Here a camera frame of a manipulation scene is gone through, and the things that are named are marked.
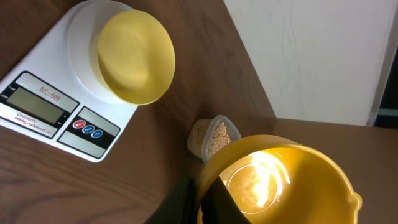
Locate white digital kitchen scale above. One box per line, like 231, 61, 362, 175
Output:
1, 1, 136, 162

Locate pale yellow plastic bowl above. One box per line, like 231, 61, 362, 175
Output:
96, 10, 176, 105

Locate yellow plastic measuring scoop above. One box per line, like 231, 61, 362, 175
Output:
194, 135, 363, 223

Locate clear plastic container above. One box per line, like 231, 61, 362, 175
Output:
187, 115, 241, 164

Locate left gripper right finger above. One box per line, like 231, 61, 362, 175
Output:
201, 177, 251, 224

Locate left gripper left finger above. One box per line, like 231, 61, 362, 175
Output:
144, 177, 196, 224

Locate soybeans in container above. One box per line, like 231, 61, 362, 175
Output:
187, 119, 231, 159

